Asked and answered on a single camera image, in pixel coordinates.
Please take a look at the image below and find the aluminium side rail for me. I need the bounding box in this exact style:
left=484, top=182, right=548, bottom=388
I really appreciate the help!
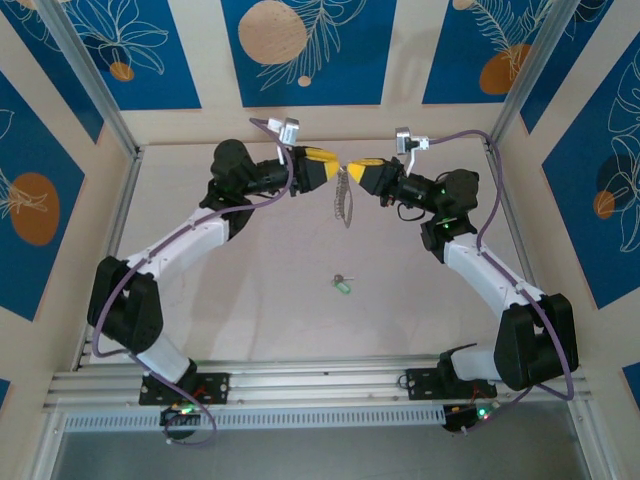
left=74, top=147, right=146, bottom=371
left=482, top=142, right=566, bottom=360

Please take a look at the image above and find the blue panel with feather leaf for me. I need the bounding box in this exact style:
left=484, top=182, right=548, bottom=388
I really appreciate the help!
left=422, top=0, right=557, bottom=106
left=0, top=69, right=87, bottom=322

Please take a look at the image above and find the white slotted cable duct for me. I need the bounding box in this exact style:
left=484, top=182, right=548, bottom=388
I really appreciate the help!
left=64, top=405, right=451, bottom=434

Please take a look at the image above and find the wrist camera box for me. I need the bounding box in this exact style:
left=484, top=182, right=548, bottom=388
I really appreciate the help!
left=266, top=116, right=303, bottom=166
left=393, top=125, right=431, bottom=175

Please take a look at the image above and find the silver keyring chain with loop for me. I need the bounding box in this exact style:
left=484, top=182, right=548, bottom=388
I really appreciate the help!
left=331, top=167, right=355, bottom=230

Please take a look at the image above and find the black controller board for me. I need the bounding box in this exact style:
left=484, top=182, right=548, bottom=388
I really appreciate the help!
left=159, top=405, right=204, bottom=429
left=442, top=403, right=497, bottom=435

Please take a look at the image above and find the aluminium frame upright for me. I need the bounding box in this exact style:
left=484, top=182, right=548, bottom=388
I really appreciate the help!
left=27, top=407, right=69, bottom=480
left=567, top=399, right=609, bottom=480
left=483, top=0, right=591, bottom=151
left=37, top=0, right=144, bottom=156

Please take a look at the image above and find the blue panel with lily outline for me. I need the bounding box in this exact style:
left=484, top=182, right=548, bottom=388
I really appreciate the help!
left=542, top=29, right=640, bottom=312
left=62, top=0, right=203, bottom=112

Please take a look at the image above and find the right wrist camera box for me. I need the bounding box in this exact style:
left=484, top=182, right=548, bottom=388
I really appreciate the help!
left=393, top=125, right=431, bottom=175

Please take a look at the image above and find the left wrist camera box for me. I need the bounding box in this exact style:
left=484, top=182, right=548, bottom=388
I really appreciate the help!
left=266, top=116, right=303, bottom=166

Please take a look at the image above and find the wide aluminium base rail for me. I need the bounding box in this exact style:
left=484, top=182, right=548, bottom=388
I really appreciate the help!
left=42, top=355, right=596, bottom=414

